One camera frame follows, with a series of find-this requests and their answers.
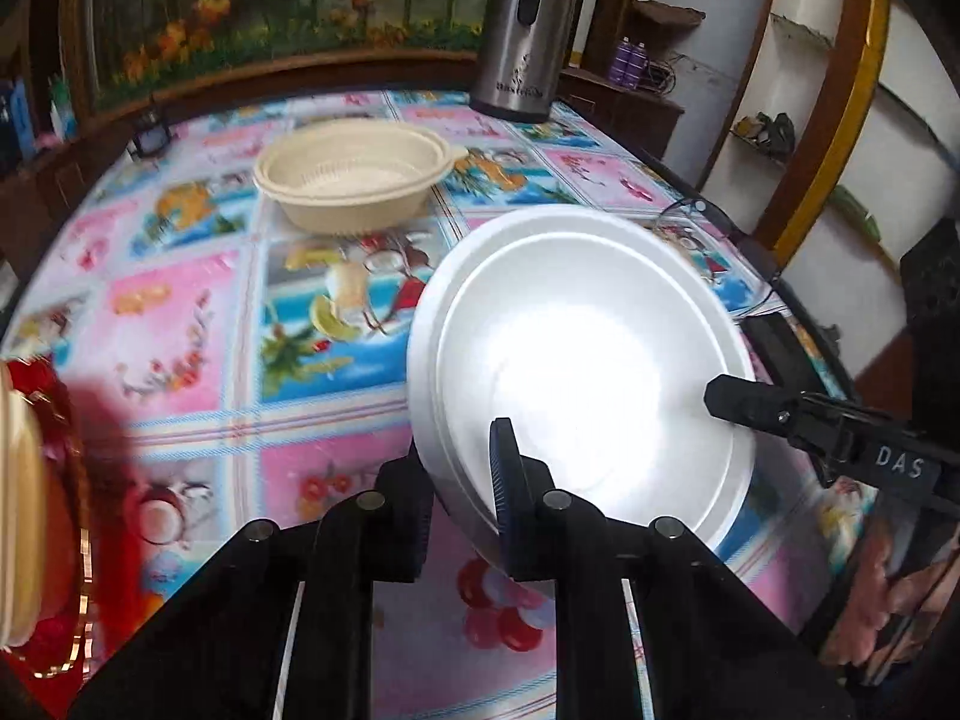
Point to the dark green yellow bundle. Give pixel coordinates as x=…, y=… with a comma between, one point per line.
x=772, y=131

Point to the white plate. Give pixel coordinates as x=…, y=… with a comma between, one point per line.
x=585, y=360

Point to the stainless steel thermos jug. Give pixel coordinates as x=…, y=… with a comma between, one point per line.
x=525, y=30

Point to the blue bottle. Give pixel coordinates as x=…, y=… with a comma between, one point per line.
x=19, y=120

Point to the wooden side cabinet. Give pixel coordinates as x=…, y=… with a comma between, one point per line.
x=630, y=120

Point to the eyeglasses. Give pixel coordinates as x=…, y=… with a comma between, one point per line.
x=694, y=202

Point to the gold trimmed wooden arch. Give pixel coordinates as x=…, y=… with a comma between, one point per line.
x=832, y=127

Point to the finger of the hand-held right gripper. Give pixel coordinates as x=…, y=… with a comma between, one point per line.
x=750, y=399
x=776, y=345

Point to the cream disposable bowl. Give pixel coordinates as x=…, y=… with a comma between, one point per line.
x=19, y=510
x=352, y=180

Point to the small red plate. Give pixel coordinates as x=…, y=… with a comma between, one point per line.
x=66, y=577

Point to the white bottle with green cap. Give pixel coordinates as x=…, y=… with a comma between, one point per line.
x=60, y=109

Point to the small black device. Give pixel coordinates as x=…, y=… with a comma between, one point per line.
x=150, y=136

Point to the curved wooden counter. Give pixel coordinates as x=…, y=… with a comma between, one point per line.
x=300, y=64

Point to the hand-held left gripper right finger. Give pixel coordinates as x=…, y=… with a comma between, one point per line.
x=501, y=487

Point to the artificial flower display case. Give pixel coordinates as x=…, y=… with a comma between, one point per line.
x=262, y=7

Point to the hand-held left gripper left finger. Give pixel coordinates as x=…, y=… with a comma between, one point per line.
x=409, y=510

